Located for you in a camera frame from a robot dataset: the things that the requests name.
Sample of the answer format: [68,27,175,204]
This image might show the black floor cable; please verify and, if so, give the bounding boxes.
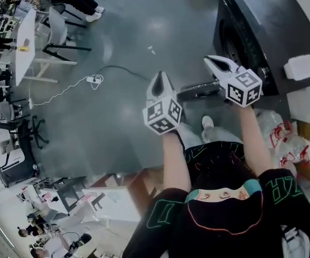
[95,64,152,82]

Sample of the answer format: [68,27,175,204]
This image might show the white plastic box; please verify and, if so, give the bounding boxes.
[283,54,310,81]

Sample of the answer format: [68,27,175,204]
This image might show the black stool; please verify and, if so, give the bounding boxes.
[54,176,89,216]

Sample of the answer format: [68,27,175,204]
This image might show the black washing machine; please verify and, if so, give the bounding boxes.
[213,0,310,96]

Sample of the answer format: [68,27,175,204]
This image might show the white cardboard box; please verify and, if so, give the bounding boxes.
[287,82,310,126]

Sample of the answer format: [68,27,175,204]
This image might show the white coiled cable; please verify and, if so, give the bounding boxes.
[27,76,91,110]

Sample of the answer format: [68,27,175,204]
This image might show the person's white shoe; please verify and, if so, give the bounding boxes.
[201,115,214,130]

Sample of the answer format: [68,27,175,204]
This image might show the person's left forearm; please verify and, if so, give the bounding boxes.
[162,129,193,196]

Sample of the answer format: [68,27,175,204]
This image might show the clear bottle red handle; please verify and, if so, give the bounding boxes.
[269,121,293,151]
[279,144,310,169]

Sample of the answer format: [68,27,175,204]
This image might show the person's grey trousers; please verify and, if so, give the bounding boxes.
[176,122,246,152]

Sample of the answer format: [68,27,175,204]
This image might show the black office chair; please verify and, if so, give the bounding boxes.
[17,116,49,149]

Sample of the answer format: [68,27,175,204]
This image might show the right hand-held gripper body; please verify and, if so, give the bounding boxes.
[218,65,263,109]

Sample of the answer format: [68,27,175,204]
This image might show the person's right forearm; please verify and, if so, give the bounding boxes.
[236,105,275,177]

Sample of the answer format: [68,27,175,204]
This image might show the wooden table white top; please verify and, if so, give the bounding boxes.
[82,165,167,223]

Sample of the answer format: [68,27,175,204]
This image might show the person's black printed shirt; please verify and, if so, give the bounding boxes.
[122,141,310,258]

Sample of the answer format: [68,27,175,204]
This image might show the grey chair black legs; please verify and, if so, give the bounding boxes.
[42,6,92,62]

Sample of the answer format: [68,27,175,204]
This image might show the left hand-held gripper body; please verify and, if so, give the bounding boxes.
[142,91,183,136]

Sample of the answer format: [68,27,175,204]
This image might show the white power strip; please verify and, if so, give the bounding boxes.
[86,74,104,90]

